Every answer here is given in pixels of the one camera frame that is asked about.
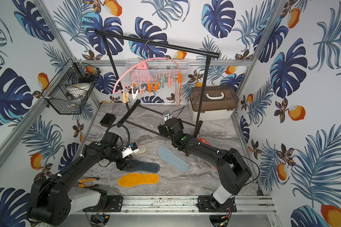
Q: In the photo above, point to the black wire basket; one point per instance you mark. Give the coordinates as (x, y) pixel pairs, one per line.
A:
(71, 73)

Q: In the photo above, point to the yellow handled pliers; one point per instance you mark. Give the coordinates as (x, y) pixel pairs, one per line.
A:
(88, 183)

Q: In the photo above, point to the clear wall shelf basket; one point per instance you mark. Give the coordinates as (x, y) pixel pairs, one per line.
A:
(162, 68)

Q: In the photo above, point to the orange shoe insole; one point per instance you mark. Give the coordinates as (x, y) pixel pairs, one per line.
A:
(142, 149)
(135, 179)

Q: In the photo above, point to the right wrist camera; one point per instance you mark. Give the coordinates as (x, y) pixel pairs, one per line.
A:
(167, 115)

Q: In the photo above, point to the small black box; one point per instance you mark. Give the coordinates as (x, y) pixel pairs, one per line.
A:
(108, 120)

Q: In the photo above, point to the dark grey shoe insole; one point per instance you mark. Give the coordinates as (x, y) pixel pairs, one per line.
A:
(141, 166)

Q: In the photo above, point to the pink triangle item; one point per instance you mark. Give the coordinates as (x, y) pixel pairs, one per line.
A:
(140, 72)

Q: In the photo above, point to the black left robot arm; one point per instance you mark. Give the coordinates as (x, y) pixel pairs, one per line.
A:
(49, 201)

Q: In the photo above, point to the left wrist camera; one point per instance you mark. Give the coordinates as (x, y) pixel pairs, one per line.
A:
(132, 148)

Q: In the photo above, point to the brown lid storage box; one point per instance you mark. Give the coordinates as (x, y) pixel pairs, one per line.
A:
(219, 103)

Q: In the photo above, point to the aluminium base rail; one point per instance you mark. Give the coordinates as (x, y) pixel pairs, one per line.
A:
(188, 205)

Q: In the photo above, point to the red shoe insole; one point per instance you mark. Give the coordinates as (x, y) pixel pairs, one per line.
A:
(178, 94)
(204, 141)

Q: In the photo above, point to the white shoe insole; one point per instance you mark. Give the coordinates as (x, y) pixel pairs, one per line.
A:
(168, 156)

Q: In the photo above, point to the pink clip hanger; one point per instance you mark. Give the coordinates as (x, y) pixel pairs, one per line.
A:
(123, 83)

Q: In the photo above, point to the white bowl in basket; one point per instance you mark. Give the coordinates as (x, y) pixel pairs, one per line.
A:
(78, 90)

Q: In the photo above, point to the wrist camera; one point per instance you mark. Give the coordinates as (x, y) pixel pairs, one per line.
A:
(167, 115)
(132, 148)

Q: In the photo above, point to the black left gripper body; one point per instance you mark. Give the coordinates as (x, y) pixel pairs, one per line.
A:
(124, 163)

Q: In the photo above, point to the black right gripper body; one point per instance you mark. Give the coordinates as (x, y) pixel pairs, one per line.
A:
(162, 128)

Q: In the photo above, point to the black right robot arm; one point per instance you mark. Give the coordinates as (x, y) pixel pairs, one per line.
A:
(232, 169)

